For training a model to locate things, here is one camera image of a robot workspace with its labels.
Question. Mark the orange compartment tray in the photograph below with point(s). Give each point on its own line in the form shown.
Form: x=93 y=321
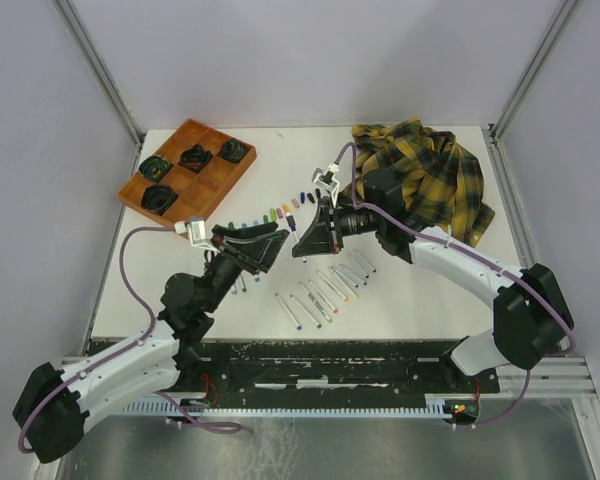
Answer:
x=188 y=175

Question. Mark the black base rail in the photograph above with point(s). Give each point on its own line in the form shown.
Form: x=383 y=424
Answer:
x=323 y=374

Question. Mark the yellow plaid shirt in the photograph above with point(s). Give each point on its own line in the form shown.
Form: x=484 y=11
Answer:
x=417 y=173

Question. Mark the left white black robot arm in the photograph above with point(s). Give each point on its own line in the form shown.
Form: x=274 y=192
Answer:
x=58 y=406

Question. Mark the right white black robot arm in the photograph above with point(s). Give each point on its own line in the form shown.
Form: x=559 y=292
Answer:
x=530 y=315

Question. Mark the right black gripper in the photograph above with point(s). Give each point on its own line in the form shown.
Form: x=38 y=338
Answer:
x=317 y=240

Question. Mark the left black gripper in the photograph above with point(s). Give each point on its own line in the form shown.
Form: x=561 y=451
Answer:
x=243 y=256

